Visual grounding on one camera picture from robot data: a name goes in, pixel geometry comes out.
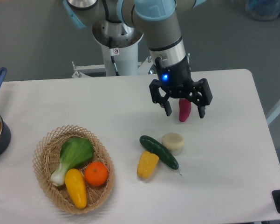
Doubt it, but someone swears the transparent blue container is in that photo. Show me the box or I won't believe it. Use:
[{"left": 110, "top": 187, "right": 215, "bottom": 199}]
[{"left": 245, "top": 0, "right": 280, "bottom": 21}]

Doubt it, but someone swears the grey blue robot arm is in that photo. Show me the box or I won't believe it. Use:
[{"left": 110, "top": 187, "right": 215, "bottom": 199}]
[{"left": 63, "top": 0, "right": 212, "bottom": 122}]

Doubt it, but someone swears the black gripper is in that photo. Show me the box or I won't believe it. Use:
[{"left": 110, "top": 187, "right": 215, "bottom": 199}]
[{"left": 149, "top": 56, "right": 213, "bottom": 119}]

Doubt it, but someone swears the woven wicker basket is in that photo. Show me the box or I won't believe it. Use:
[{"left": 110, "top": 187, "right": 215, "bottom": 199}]
[{"left": 33, "top": 125, "right": 115, "bottom": 214}]

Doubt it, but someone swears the black cable on pedestal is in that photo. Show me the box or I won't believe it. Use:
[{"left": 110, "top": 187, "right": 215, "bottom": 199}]
[{"left": 108, "top": 36, "right": 120, "bottom": 77}]

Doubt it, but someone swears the orange tangerine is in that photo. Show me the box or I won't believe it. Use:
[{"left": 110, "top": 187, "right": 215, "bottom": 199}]
[{"left": 84, "top": 161, "right": 109, "bottom": 187}]

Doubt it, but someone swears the white frame at right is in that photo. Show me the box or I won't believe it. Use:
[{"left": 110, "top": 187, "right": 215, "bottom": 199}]
[{"left": 266, "top": 99, "right": 280, "bottom": 125}]

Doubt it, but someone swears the green bok choy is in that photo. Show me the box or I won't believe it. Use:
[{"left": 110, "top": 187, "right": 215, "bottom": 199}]
[{"left": 50, "top": 138, "right": 94, "bottom": 187}]

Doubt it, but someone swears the dark green cucumber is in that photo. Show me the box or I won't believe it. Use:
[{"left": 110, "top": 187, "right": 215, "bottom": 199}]
[{"left": 139, "top": 135, "right": 180, "bottom": 174}]

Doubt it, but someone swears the magenta sweet potato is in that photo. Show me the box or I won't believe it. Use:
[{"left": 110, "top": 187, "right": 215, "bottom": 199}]
[{"left": 178, "top": 98, "right": 191, "bottom": 122}]

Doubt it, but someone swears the yellow bell pepper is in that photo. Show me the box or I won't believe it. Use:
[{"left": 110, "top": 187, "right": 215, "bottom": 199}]
[{"left": 137, "top": 151, "right": 159, "bottom": 179}]

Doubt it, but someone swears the cream round cake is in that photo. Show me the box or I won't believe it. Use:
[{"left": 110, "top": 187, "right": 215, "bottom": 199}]
[{"left": 162, "top": 133, "right": 184, "bottom": 155}]

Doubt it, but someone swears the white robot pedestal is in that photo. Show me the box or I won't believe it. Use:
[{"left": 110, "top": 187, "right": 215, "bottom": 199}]
[{"left": 71, "top": 20, "right": 191, "bottom": 79}]

